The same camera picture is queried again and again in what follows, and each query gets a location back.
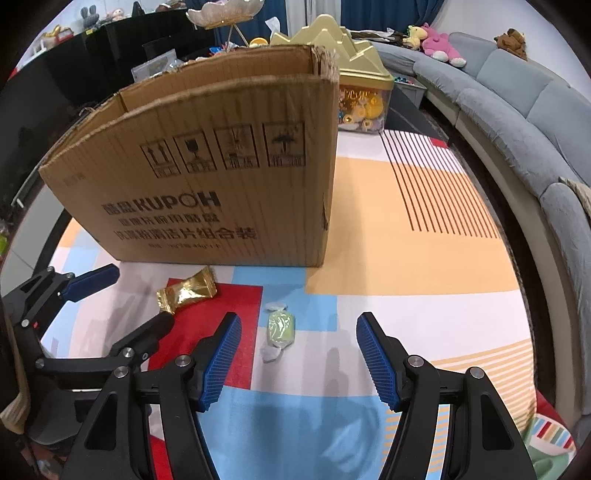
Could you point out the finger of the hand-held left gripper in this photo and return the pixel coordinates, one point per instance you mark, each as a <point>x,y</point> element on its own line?
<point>152,332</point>
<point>92,279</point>

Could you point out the gold mountain-lid tin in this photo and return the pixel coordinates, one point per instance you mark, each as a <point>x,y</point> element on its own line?
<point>364,69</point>

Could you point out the brown plush toy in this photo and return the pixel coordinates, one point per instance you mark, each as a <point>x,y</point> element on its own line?
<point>510,41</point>

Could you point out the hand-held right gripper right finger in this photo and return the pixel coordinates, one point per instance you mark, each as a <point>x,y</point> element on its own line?
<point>378,360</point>

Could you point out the grey storage bin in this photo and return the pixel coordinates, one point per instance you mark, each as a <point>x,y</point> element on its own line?
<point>411,94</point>

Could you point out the black piano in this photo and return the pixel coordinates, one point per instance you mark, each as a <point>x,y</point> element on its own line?
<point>120,50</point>

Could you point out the beige quilted jacket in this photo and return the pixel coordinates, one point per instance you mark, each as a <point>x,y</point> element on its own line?
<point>579,191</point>

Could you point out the grey sofa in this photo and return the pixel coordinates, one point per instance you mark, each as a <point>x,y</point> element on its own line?
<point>508,115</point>

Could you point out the light green candy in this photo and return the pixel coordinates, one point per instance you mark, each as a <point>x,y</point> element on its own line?
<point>280,327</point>

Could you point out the dark clothes pile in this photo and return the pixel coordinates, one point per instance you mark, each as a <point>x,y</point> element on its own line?
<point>374,36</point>

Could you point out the pink plush toy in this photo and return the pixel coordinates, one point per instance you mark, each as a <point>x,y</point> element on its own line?
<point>438,44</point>

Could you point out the person's left forearm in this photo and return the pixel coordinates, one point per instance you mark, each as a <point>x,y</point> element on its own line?
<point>14,408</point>

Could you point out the grey rabbit plush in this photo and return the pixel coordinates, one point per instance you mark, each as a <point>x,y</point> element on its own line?
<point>87,16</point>

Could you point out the yellow plush toy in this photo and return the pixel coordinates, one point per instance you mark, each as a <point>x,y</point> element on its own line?
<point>413,34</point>

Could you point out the white tissue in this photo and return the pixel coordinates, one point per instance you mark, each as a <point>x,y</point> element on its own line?
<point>273,22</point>

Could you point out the silver tiered snack tray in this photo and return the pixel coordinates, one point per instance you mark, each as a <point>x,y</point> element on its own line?
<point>221,11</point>

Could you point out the black television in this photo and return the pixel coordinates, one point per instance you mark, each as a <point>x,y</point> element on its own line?
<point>46,101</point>

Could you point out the brown cardboard box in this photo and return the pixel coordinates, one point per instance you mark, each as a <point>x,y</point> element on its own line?
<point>207,184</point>

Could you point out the colourful patchwork tablecloth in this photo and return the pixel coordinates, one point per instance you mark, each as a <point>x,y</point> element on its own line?
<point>369,230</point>

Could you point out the blue curtain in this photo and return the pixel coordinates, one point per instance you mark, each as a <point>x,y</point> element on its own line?
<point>429,9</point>
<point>251,30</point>

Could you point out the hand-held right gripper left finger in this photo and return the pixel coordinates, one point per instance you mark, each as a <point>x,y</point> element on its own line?
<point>221,360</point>

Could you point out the gold candy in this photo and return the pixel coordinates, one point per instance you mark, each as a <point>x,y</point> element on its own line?
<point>189,290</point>

